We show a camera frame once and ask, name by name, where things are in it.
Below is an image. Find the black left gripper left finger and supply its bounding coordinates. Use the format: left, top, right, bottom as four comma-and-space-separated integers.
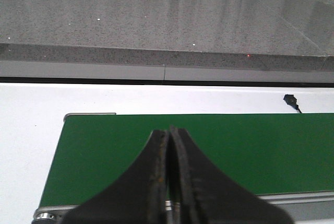
61, 130, 169, 223

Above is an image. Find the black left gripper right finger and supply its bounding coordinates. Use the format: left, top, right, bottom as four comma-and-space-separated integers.
169, 127, 293, 223

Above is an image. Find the green conveyor belt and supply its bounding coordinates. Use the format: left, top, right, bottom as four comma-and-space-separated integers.
40, 113, 333, 207

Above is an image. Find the grey stone slab left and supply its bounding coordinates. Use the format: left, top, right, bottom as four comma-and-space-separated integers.
1, 0, 327, 69

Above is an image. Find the grey stone slab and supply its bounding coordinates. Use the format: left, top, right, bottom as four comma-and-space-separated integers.
259, 0, 333, 71
1, 0, 327, 69

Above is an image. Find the grey stone slab right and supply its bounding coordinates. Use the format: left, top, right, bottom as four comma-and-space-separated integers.
259, 0, 333, 71

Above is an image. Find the aluminium conveyor frame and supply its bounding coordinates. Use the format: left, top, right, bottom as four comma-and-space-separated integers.
33, 126, 333, 223

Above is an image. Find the black sensor with cable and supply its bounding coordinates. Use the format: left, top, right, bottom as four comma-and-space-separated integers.
283, 94, 302, 113

